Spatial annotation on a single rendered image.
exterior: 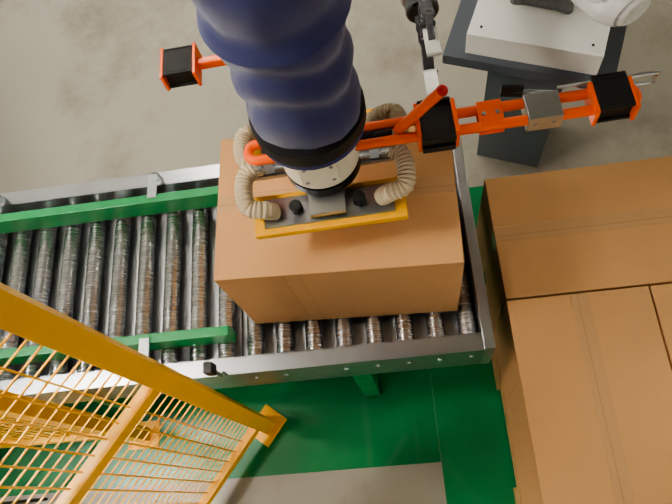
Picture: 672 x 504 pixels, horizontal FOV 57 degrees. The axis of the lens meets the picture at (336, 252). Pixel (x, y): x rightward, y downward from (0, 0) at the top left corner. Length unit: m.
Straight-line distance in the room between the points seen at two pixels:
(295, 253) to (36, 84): 2.27
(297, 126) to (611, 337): 1.14
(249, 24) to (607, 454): 1.40
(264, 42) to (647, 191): 1.44
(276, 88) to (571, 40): 1.14
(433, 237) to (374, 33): 1.74
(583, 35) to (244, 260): 1.14
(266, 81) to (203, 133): 1.95
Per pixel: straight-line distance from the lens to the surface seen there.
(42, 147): 3.27
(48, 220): 2.25
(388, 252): 1.46
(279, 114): 1.07
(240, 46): 0.93
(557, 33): 1.97
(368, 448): 2.32
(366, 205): 1.35
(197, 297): 1.97
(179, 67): 1.50
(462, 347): 1.76
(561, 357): 1.84
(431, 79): 1.47
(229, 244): 1.55
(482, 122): 1.31
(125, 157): 3.02
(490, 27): 1.97
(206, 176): 2.08
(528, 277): 1.89
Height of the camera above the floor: 2.31
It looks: 67 degrees down
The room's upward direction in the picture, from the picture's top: 21 degrees counter-clockwise
